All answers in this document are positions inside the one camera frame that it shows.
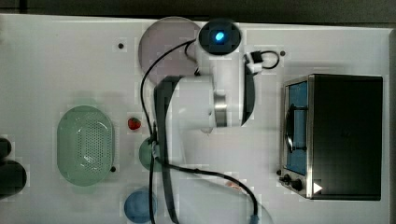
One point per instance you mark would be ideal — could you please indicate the green oval strainer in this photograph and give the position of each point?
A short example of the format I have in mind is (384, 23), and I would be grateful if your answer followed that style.
(85, 145)

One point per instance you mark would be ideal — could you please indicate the orange slice toy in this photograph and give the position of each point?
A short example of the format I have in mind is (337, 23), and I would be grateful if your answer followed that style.
(232, 185)

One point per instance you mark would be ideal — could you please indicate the green mug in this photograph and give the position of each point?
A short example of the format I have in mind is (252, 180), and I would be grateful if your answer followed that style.
(145, 154)

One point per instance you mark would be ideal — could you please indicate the red toy strawberry lower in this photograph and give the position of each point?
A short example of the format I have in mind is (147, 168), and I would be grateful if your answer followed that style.
(134, 124)

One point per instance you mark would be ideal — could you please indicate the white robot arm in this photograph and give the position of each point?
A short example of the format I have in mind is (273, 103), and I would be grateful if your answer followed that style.
(52, 64)

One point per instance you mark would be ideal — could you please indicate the grey round plate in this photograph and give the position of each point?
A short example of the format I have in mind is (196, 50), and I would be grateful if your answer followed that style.
(161, 36)

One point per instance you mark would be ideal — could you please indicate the silver black toaster oven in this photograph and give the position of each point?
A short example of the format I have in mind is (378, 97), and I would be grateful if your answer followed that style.
(332, 137)

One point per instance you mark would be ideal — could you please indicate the blue cup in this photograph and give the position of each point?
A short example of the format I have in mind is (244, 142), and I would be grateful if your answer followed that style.
(137, 205)

